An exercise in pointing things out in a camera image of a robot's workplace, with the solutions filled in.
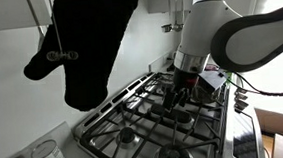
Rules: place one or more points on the wooden board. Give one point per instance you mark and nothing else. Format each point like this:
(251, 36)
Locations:
(278, 123)

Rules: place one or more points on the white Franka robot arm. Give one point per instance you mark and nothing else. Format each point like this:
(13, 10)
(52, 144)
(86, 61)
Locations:
(204, 27)

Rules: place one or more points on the hanging steel ladle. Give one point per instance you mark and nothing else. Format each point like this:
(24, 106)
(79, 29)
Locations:
(178, 27)

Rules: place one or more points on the black oven mitt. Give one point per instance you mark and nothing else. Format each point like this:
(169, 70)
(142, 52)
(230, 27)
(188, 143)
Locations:
(89, 42)

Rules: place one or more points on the hanging metal coil whisk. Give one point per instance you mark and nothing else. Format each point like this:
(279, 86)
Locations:
(61, 55)

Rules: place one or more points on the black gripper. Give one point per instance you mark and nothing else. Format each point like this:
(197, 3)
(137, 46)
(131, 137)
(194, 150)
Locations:
(185, 81)

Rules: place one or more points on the white wall cabinet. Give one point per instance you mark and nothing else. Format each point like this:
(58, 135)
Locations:
(6, 13)
(166, 0)

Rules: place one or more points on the tomato picture tin can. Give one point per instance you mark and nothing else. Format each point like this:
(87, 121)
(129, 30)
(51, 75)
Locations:
(48, 157)

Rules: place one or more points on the steel stove knob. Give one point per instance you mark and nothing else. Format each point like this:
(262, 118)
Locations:
(241, 106)
(240, 97)
(241, 90)

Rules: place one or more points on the pink cloth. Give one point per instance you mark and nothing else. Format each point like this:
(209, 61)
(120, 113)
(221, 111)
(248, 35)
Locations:
(211, 67)

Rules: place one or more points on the stainless steel gas stove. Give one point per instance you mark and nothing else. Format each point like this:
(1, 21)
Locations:
(242, 142)

